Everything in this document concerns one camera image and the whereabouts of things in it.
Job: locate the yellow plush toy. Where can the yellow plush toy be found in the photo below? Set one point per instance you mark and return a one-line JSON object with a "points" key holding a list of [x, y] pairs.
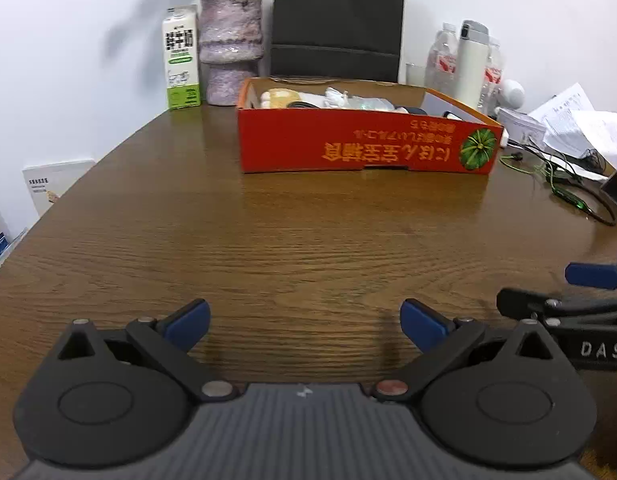
{"points": [[278, 98]]}

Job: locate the small white round lamp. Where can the small white round lamp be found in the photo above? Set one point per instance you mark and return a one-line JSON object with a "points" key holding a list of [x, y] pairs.
{"points": [[512, 94]]}

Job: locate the white tissue box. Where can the white tissue box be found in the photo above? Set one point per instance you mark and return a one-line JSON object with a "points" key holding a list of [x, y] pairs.
{"points": [[521, 125]]}

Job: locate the white rolled cloth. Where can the white rolled cloth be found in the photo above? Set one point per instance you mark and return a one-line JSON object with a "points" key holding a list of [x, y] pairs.
{"points": [[335, 98]]}

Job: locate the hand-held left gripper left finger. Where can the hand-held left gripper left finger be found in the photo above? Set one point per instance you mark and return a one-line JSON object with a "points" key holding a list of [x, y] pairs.
{"points": [[191, 321]]}

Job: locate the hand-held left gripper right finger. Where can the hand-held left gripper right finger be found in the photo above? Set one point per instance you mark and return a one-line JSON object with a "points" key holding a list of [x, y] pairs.
{"points": [[421, 324]]}

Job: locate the blue white leaflets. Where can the blue white leaflets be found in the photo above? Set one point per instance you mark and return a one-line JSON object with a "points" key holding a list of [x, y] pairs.
{"points": [[1, 250]]}

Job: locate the purple ceramic vase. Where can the purple ceramic vase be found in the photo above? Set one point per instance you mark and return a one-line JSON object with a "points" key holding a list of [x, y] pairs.
{"points": [[231, 45]]}

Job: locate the clear drinking glass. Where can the clear drinking glass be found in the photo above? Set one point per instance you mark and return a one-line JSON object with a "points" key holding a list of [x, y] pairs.
{"points": [[414, 74]]}

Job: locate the orange cardboard box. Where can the orange cardboard box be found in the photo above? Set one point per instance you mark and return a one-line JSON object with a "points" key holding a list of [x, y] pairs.
{"points": [[348, 142]]}

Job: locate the black paper bag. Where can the black paper bag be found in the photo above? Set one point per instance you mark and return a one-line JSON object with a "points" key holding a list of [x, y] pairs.
{"points": [[338, 15]]}

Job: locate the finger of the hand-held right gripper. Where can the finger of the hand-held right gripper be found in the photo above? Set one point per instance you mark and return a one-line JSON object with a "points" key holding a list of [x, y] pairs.
{"points": [[593, 275], [523, 302]]}

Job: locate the stack of white papers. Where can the stack of white papers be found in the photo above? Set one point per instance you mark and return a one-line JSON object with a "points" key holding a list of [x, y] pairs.
{"points": [[583, 130]]}

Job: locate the white thermos flask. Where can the white thermos flask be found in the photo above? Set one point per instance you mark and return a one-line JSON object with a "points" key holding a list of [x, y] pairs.
{"points": [[471, 70]]}

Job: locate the clear water bottle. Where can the clear water bottle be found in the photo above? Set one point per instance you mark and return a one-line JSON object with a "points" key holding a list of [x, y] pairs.
{"points": [[493, 80], [441, 65]]}

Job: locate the white green milk carton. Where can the white green milk carton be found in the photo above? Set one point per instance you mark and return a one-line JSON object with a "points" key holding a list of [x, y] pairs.
{"points": [[182, 60]]}

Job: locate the wooden desktop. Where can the wooden desktop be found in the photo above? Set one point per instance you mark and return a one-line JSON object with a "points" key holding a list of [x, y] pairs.
{"points": [[298, 240]]}

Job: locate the white booklet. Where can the white booklet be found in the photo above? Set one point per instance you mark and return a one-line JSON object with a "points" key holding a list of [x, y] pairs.
{"points": [[53, 185]]}

